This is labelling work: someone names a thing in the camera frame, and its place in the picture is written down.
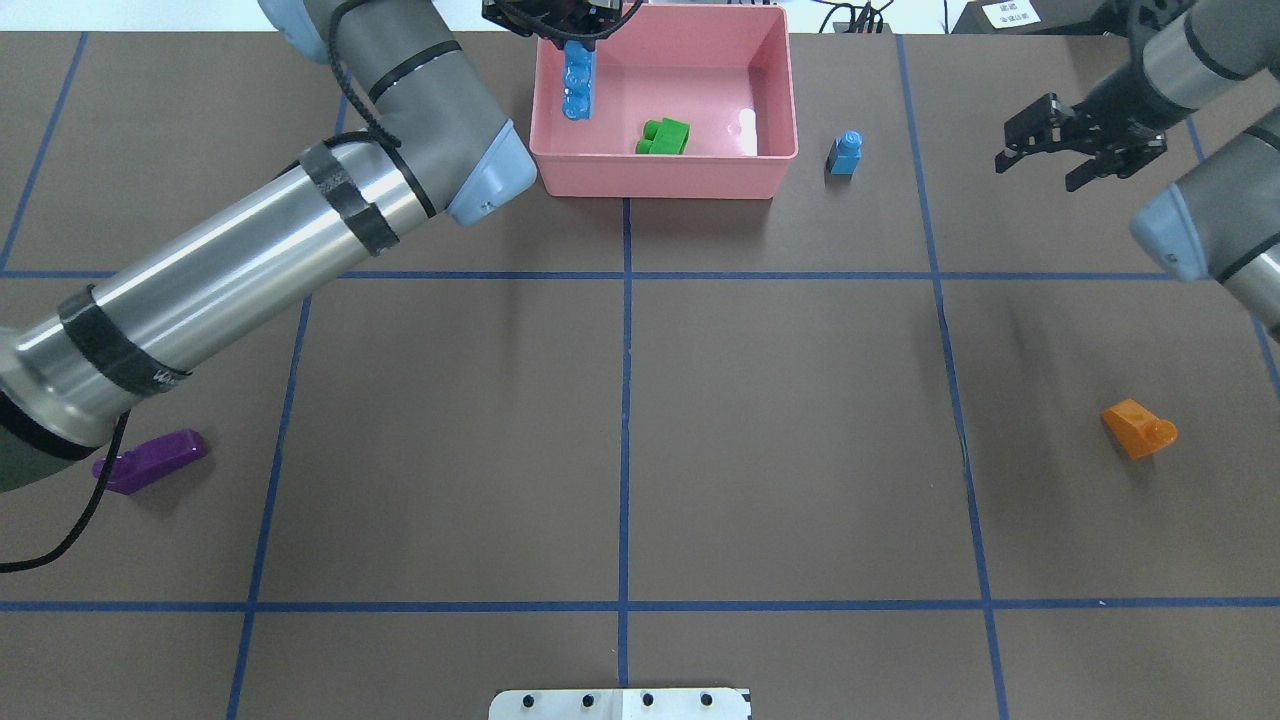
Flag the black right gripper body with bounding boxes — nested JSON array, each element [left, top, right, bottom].
[[1004, 94, 1169, 161]]

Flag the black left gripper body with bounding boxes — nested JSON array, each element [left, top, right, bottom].
[[481, 1, 645, 44]]

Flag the long blue block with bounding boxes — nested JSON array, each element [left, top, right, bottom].
[[561, 40, 596, 120]]

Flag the small blue block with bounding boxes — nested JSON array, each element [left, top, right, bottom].
[[826, 129, 864, 177]]

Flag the green block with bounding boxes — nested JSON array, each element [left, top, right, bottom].
[[634, 117, 690, 155]]

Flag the orange block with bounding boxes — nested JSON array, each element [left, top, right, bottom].
[[1100, 398, 1179, 460]]

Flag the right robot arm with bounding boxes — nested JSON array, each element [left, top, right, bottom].
[[995, 1, 1279, 340]]

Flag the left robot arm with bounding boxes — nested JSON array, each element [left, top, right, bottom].
[[3, 1, 536, 492]]

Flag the pink plastic box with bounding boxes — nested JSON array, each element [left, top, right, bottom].
[[529, 4, 797, 200]]

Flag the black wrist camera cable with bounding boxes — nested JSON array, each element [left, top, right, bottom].
[[0, 410, 133, 574]]

